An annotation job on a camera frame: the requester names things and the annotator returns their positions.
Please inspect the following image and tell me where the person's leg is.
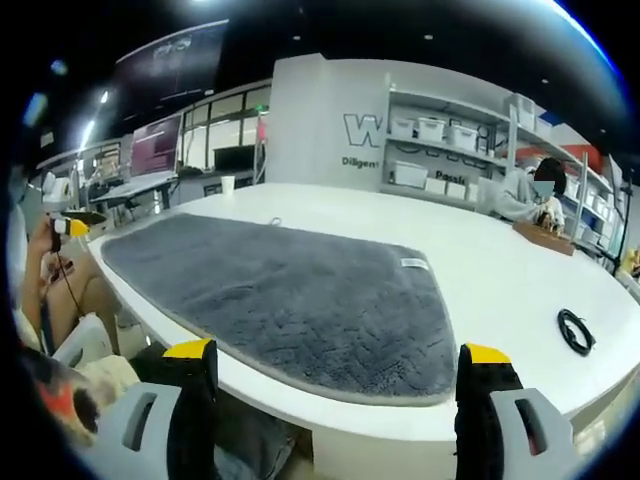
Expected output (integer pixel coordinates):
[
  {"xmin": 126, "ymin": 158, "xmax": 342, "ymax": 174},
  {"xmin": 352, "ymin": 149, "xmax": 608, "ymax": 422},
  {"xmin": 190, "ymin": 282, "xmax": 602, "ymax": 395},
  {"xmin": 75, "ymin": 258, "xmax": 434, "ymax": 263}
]
[{"xmin": 47, "ymin": 262, "xmax": 122, "ymax": 354}]

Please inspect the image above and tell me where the person's left hand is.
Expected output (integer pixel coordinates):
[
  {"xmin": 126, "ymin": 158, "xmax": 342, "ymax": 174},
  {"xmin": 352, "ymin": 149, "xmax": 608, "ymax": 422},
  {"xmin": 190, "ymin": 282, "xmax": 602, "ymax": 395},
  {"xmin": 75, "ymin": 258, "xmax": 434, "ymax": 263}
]
[{"xmin": 27, "ymin": 218, "xmax": 65, "ymax": 266}]

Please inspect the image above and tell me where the grey metal shelf rack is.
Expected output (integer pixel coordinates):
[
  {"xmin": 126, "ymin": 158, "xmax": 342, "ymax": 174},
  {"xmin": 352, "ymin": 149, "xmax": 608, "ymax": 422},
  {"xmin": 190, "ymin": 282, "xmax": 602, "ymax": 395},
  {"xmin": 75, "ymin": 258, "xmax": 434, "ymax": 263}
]
[{"xmin": 378, "ymin": 72, "xmax": 632, "ymax": 261}]

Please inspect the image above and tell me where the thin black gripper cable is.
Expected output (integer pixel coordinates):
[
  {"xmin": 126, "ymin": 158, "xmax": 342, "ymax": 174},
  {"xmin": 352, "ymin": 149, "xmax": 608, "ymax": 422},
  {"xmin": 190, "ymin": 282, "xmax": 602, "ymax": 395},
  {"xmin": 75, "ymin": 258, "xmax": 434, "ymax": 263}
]
[{"xmin": 53, "ymin": 248, "xmax": 85, "ymax": 319}]

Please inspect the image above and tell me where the coiled black cable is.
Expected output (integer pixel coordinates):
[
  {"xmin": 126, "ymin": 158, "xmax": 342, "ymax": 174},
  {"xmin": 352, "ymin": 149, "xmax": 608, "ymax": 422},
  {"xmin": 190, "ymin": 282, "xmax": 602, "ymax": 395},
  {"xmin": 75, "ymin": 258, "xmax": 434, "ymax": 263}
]
[{"xmin": 556, "ymin": 307, "xmax": 598, "ymax": 358}]

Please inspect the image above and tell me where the row of white storage bins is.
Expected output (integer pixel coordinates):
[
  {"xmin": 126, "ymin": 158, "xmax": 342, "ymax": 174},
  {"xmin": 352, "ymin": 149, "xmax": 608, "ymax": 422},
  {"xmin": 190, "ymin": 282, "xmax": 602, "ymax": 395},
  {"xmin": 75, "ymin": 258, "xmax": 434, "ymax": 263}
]
[{"xmin": 389, "ymin": 94, "xmax": 621, "ymax": 236}]

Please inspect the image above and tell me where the white chair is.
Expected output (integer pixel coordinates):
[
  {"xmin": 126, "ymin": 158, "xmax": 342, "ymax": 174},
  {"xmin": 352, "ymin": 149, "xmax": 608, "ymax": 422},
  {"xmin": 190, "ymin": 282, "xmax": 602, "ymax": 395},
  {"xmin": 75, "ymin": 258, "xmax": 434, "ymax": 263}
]
[{"xmin": 48, "ymin": 311, "xmax": 115, "ymax": 370}]

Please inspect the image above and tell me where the black monitor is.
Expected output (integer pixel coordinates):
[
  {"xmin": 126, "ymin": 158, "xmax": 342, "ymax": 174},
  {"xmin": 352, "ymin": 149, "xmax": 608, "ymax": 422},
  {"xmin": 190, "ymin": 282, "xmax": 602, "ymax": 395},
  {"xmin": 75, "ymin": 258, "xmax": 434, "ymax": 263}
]
[{"xmin": 213, "ymin": 144, "xmax": 257, "ymax": 174}]

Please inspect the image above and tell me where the wooden tray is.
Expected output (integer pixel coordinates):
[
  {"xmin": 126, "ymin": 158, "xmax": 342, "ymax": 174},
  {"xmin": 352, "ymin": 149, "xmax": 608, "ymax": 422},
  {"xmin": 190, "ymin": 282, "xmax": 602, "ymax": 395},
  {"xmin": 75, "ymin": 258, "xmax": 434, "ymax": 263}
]
[{"xmin": 511, "ymin": 219, "xmax": 577, "ymax": 258}]

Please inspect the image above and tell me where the grey towel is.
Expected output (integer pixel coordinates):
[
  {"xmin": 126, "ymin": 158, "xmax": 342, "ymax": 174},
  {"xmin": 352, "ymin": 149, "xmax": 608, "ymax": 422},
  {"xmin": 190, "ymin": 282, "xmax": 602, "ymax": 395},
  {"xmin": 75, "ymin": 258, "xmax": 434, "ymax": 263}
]
[{"xmin": 99, "ymin": 213, "xmax": 457, "ymax": 408}]

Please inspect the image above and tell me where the white laptop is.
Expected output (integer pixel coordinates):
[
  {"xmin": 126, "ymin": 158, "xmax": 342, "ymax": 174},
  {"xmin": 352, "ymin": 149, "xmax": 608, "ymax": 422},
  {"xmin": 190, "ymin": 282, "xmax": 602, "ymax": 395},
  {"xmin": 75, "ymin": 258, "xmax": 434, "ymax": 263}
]
[{"xmin": 88, "ymin": 116, "xmax": 183, "ymax": 202}]

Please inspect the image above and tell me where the large dark wall screen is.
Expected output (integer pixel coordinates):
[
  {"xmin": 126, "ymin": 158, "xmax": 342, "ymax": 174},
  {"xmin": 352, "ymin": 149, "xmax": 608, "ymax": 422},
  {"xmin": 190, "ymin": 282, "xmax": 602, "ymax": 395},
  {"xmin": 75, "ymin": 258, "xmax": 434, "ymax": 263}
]
[{"xmin": 111, "ymin": 18, "xmax": 230, "ymax": 110}]

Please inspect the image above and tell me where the person's patterned clothing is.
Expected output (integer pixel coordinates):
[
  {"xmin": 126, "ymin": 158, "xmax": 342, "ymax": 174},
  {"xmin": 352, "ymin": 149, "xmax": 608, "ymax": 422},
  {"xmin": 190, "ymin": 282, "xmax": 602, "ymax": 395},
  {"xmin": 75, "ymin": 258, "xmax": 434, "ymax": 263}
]
[{"xmin": 18, "ymin": 344, "xmax": 144, "ymax": 444}]

